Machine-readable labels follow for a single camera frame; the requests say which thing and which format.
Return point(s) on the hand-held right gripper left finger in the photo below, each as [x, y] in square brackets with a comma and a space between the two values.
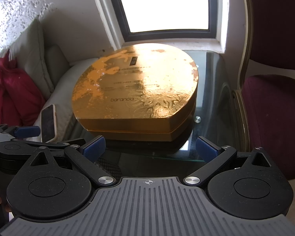
[94, 146]

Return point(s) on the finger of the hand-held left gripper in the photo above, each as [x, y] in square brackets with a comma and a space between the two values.
[54, 144]
[28, 131]

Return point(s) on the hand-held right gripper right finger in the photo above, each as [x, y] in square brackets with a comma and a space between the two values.
[206, 147]

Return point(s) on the gold gift box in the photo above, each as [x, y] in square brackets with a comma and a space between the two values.
[137, 136]

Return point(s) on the gold box lid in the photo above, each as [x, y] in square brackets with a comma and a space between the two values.
[137, 83]

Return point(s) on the smartphone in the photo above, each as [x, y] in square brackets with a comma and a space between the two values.
[49, 123]

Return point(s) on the grey patterned cloth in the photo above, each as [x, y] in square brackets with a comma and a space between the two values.
[108, 164]

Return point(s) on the red cloth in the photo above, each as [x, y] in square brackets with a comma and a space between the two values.
[12, 91]

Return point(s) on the maroon upholstered chair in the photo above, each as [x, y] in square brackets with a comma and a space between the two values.
[268, 103]

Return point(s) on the window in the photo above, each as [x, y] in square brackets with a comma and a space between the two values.
[167, 5]

